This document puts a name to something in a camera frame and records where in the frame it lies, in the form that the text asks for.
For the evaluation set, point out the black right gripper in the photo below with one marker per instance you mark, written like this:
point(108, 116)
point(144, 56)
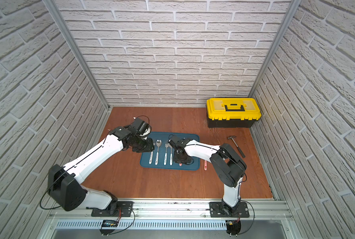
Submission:
point(188, 161)

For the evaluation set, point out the left black controller board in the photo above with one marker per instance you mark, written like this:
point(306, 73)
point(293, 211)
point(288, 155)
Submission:
point(108, 227)

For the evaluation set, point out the aluminium corner post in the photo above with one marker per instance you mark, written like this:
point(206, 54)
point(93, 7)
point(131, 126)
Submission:
point(61, 23)
point(292, 9)

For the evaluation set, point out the right aluminium corner post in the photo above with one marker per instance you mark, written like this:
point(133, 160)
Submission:
point(292, 9)

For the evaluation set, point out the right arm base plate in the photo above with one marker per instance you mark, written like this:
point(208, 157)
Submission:
point(222, 210)

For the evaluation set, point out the steel claw hammer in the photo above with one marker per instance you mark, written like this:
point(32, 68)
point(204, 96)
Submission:
point(232, 137)

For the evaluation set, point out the white handle fork black print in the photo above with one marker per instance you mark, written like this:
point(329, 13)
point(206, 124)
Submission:
point(166, 153)

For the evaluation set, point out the left aluminium corner post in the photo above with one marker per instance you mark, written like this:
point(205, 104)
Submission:
point(61, 23)

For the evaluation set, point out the yellow and black toolbox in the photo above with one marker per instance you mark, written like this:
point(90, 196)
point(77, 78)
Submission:
point(232, 112)

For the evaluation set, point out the teal plastic tray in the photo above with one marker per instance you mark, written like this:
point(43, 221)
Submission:
point(165, 136)

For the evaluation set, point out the right black controller board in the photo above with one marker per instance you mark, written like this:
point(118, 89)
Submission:
point(233, 228)

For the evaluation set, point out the white red-dotted handle spoon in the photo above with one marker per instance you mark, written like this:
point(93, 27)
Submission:
point(158, 144)

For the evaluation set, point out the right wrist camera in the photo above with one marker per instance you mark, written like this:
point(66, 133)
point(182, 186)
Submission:
point(176, 142)

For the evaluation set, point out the aluminium front rail frame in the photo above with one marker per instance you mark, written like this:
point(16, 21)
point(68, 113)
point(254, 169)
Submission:
point(174, 215)

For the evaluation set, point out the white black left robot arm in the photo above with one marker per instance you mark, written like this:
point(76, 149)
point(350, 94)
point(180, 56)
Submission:
point(65, 182)

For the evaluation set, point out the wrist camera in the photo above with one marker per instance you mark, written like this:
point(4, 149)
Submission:
point(176, 142)
point(140, 127)

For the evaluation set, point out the black controller board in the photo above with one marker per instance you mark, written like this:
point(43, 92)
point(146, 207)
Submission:
point(233, 228)
point(108, 227)

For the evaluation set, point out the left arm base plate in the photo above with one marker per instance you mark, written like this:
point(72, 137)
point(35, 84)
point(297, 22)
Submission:
point(114, 209)

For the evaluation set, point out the white handle spoon black print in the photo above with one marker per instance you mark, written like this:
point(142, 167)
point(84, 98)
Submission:
point(171, 155)

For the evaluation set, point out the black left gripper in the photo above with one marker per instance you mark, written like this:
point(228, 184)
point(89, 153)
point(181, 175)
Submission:
point(146, 145)

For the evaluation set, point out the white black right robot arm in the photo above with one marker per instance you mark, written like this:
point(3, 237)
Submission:
point(228, 165)

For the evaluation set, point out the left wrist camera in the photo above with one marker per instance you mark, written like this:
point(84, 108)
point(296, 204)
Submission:
point(140, 127)

